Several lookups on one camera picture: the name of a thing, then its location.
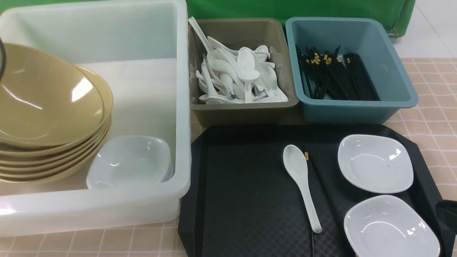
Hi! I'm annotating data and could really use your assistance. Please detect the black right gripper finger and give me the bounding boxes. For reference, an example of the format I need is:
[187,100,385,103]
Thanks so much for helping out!
[436,200,457,234]

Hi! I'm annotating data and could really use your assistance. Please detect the white square dish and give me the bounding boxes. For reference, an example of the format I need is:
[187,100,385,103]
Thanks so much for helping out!
[344,195,441,257]
[337,134,414,194]

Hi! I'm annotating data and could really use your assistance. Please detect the black chopstick gold band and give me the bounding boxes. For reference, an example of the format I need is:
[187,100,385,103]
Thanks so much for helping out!
[304,151,346,237]

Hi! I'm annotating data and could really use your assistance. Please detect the white ceramic soup spoon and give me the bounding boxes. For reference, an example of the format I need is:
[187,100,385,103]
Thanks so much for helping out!
[283,145,322,234]

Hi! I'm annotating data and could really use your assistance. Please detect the tan noodle bowl top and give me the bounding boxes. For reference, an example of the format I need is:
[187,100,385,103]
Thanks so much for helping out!
[0,43,104,148]

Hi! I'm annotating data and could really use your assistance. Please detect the tan checkered tablecloth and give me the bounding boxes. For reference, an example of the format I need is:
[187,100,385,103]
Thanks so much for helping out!
[1,57,457,257]

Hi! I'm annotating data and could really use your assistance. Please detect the pile of black chopsticks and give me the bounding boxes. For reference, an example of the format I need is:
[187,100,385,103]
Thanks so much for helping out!
[295,45,380,101]

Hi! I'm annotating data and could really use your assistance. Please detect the teal plastic bin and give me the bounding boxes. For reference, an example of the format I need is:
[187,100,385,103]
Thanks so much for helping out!
[285,17,418,124]

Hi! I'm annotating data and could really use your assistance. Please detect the green cloth backdrop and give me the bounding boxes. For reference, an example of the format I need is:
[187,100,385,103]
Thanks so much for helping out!
[0,0,417,38]

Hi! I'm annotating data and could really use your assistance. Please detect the black plastic serving tray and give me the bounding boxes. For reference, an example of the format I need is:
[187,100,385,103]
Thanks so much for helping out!
[178,124,455,257]

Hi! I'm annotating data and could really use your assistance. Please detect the pile of white spoons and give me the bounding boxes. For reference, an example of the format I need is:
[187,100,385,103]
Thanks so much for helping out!
[188,17,289,105]

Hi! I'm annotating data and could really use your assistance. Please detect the olive plastic bin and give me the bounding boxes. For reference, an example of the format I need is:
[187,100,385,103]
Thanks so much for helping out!
[188,18,299,127]

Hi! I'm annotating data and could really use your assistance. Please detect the white dish in tub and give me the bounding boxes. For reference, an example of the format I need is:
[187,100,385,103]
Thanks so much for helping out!
[86,135,173,189]

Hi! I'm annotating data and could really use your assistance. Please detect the large white plastic tub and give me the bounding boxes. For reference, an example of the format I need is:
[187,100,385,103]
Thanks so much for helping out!
[1,0,191,237]

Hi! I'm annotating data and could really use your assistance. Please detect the stack of tan bowls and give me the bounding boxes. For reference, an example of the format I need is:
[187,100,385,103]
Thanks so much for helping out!
[0,66,114,184]

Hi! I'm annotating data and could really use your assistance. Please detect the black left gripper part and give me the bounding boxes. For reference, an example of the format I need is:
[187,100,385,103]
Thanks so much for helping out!
[0,39,7,80]

